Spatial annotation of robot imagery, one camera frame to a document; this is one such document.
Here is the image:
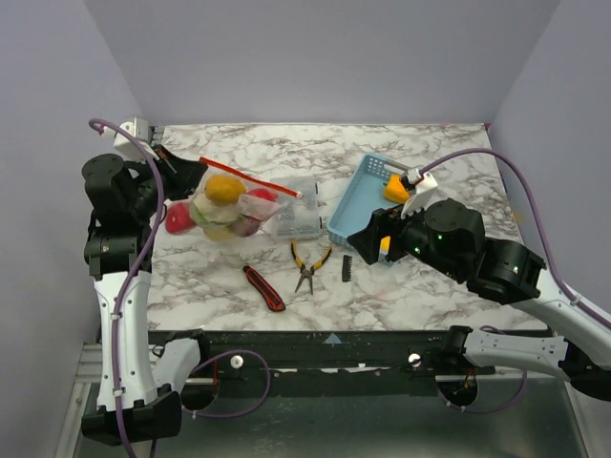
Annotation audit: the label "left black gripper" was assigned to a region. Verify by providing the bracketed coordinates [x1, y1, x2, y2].
[130, 143, 207, 219]

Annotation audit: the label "white cauliflower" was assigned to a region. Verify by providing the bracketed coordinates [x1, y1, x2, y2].
[189, 194, 240, 227]

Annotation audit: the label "red bell pepper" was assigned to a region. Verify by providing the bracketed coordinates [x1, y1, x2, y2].
[165, 201, 196, 235]

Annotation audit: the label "brown potato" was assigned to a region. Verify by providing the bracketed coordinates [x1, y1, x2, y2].
[204, 175, 246, 206]

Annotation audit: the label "clear zip top bag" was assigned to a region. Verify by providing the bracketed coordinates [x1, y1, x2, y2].
[190, 157, 302, 239]

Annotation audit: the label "yellow handled pliers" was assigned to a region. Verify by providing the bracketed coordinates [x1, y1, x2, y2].
[290, 239, 332, 294]

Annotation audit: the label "purple onion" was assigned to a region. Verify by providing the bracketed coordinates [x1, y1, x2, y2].
[233, 216, 263, 238]

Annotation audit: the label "red black utility knife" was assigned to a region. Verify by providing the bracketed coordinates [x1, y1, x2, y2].
[242, 265, 285, 313]

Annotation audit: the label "red apple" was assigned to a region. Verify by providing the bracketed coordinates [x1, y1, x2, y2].
[247, 188, 278, 202]

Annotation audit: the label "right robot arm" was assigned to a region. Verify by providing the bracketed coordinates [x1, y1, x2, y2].
[348, 198, 610, 401]

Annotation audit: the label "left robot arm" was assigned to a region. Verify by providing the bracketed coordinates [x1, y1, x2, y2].
[81, 145, 212, 446]

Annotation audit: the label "yellow lemon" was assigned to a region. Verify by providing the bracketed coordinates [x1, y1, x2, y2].
[379, 237, 390, 260]

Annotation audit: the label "black bit holder strip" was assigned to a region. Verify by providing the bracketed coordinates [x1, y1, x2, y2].
[342, 255, 352, 282]

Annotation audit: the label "light blue plastic basket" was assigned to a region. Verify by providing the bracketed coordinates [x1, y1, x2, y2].
[327, 154, 432, 260]

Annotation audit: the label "orange yellow bell pepper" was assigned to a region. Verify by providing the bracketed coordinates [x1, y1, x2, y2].
[383, 175, 411, 204]

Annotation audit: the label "clear plastic screw box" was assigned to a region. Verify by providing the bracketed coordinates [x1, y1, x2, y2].
[271, 175, 322, 240]

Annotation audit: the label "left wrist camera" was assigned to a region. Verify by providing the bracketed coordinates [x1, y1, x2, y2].
[114, 115, 153, 161]

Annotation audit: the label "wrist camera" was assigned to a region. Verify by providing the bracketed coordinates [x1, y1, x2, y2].
[400, 168, 438, 219]
[114, 115, 153, 161]

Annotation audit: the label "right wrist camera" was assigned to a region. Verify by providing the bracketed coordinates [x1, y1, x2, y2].
[400, 168, 438, 219]

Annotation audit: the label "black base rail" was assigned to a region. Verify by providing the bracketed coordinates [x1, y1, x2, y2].
[147, 328, 497, 400]

